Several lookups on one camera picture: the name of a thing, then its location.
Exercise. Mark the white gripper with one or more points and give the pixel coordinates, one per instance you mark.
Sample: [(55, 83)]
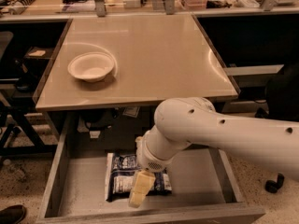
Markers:
[(149, 160)]

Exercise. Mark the blue chip bag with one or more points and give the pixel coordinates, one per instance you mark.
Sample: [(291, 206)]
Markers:
[(120, 174)]

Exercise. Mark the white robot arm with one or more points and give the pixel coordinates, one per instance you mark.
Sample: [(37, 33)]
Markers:
[(181, 122)]

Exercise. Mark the grey open drawer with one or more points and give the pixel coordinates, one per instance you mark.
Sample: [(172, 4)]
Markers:
[(204, 190)]

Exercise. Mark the grey counter cabinet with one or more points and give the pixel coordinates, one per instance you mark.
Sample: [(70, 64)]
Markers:
[(158, 57)]

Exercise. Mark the white paper bowl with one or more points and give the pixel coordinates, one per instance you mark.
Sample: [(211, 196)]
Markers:
[(91, 66)]

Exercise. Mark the black shoe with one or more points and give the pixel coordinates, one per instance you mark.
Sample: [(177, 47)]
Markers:
[(13, 214)]

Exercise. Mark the black office chair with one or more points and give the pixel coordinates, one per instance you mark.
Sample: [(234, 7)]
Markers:
[(282, 95)]

